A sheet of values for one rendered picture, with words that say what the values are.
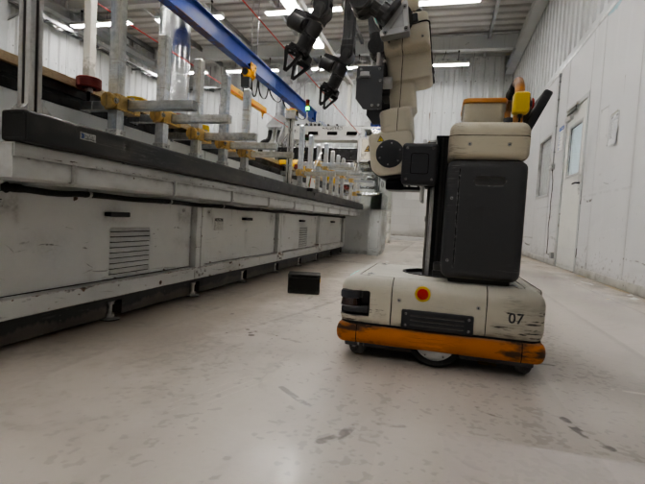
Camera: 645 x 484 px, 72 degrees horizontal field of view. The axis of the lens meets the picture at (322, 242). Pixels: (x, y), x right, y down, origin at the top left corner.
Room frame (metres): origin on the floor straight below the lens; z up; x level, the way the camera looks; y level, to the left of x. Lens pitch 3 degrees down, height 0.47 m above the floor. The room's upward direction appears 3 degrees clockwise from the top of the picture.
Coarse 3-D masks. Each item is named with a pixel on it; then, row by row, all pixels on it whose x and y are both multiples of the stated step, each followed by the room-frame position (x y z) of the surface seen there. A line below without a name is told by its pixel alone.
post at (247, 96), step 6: (246, 90) 2.43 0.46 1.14; (246, 96) 2.43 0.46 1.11; (246, 102) 2.43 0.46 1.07; (246, 108) 2.43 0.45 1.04; (246, 114) 2.43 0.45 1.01; (246, 120) 2.43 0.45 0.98; (246, 126) 2.43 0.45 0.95; (246, 132) 2.43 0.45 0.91; (240, 162) 2.44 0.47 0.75; (246, 162) 2.43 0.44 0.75
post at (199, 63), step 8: (200, 64) 1.95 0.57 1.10; (200, 72) 1.95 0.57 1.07; (200, 80) 1.94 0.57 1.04; (200, 88) 1.95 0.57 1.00; (200, 96) 1.95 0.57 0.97; (200, 104) 1.95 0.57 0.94; (192, 112) 1.95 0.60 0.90; (200, 112) 1.95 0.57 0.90; (200, 128) 1.96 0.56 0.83; (192, 144) 1.95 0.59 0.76; (200, 144) 1.97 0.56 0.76; (192, 152) 1.95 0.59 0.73; (200, 152) 1.97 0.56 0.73
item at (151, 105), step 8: (80, 104) 1.55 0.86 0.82; (88, 104) 1.54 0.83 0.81; (96, 104) 1.53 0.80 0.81; (128, 104) 1.50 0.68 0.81; (136, 104) 1.49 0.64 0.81; (144, 104) 1.48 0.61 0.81; (152, 104) 1.48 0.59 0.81; (160, 104) 1.47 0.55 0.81; (168, 104) 1.46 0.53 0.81; (176, 104) 1.45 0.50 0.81; (184, 104) 1.45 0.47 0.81; (192, 104) 1.44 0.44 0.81; (88, 112) 1.55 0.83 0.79
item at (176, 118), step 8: (136, 120) 1.78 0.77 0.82; (144, 120) 1.77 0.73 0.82; (152, 120) 1.76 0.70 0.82; (176, 120) 1.74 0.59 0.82; (184, 120) 1.73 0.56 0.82; (192, 120) 1.72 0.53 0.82; (200, 120) 1.71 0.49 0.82; (208, 120) 1.70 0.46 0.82; (216, 120) 1.69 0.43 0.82; (224, 120) 1.69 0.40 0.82
